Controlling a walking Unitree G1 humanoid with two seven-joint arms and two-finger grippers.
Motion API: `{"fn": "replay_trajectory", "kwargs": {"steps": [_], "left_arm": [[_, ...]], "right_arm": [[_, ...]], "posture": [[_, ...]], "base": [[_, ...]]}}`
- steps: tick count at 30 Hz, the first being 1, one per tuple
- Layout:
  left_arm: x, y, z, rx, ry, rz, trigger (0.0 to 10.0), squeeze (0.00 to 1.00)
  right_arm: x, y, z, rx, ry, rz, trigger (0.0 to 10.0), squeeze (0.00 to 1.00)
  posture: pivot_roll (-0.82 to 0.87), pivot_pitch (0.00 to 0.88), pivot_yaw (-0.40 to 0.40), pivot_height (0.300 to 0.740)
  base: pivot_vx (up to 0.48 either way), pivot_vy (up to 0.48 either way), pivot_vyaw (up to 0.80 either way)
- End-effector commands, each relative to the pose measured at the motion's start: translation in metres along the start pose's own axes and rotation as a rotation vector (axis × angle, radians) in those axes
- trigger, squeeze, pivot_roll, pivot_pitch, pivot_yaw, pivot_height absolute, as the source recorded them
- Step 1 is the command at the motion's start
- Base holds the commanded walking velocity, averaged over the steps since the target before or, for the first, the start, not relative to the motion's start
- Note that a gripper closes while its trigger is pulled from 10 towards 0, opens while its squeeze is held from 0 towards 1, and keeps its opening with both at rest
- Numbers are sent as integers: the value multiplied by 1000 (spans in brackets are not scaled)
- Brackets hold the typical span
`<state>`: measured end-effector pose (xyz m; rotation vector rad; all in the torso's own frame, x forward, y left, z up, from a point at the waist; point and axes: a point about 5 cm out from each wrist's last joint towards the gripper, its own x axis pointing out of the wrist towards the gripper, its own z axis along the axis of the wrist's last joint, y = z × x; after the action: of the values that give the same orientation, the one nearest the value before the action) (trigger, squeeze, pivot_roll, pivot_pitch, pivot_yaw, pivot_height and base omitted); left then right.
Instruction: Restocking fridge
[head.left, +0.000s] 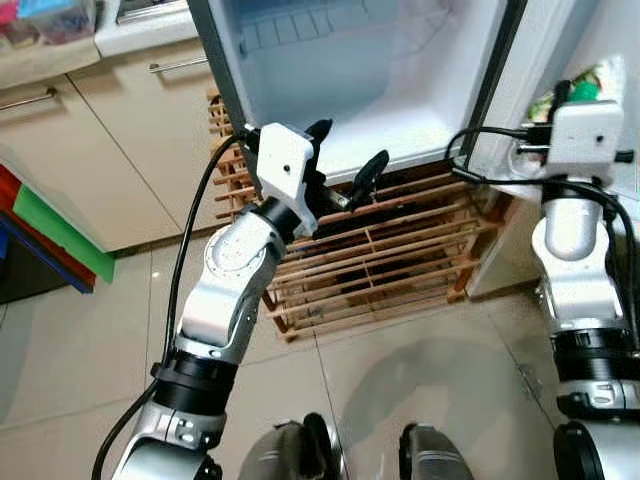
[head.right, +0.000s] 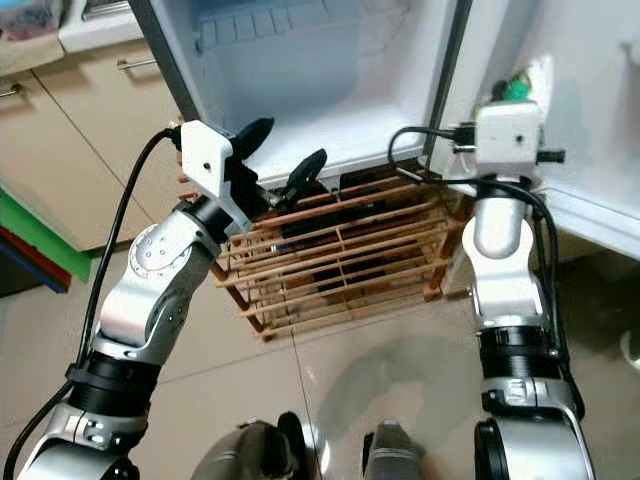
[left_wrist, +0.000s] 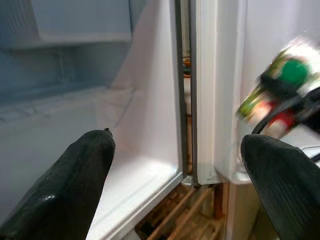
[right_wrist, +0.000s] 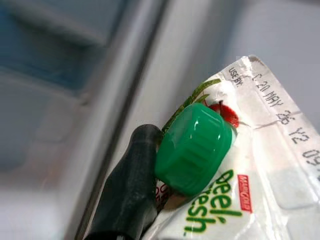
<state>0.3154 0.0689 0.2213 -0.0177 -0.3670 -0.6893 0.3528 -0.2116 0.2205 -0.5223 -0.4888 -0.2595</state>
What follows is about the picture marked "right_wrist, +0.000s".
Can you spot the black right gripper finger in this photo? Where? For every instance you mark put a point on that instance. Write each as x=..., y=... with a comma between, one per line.
x=130, y=190

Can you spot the white juice carton green cap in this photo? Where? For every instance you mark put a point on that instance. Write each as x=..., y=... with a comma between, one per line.
x=262, y=175

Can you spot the white fridge body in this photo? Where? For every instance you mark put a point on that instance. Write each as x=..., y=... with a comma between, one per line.
x=75, y=75

